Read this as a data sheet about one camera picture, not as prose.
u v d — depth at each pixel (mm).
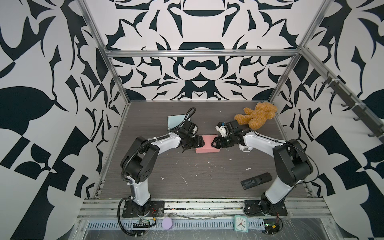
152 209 733
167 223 637
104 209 760
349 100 594
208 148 892
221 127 867
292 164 472
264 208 669
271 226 709
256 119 965
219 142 821
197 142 829
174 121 1022
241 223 690
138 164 482
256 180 822
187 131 757
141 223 728
